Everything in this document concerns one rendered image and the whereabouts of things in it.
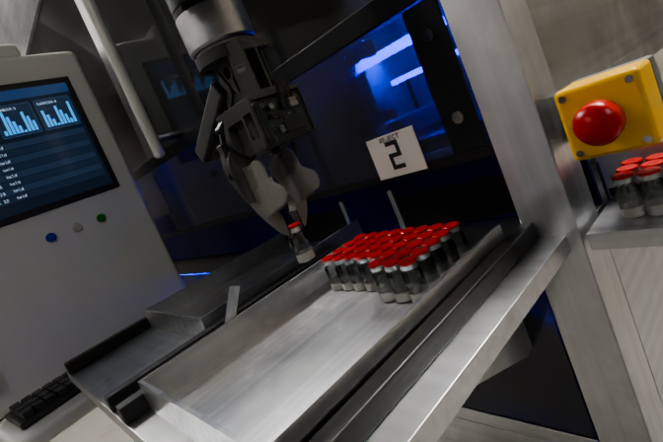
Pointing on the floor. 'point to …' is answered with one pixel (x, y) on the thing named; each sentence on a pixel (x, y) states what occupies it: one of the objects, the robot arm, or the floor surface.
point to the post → (547, 183)
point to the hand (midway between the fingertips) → (287, 220)
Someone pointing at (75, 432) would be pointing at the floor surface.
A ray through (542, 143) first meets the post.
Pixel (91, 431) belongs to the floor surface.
